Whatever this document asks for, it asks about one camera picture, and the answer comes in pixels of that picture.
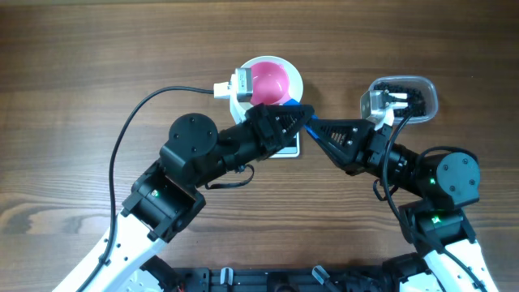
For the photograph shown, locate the pink scoop blue handle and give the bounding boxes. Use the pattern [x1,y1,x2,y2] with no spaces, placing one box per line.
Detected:
[247,60,325,141]

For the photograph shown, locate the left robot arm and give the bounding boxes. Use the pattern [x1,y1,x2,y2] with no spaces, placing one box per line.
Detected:
[56,104,314,291]

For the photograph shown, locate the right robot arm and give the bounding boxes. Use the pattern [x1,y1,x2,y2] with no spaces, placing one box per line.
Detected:
[307,118,497,291]

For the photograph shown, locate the white kitchen scale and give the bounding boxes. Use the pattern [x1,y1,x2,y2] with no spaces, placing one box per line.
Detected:
[271,134,300,158]

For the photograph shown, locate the white bowl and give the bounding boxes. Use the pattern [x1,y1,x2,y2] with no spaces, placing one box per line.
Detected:
[229,56,303,123]

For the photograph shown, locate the black beans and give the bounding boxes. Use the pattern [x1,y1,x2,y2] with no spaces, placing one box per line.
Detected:
[374,82,426,118]

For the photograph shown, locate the clear plastic container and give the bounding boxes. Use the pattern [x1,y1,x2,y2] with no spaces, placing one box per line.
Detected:
[369,75,439,124]

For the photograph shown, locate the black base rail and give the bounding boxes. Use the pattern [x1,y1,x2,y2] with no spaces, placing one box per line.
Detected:
[165,266,399,292]

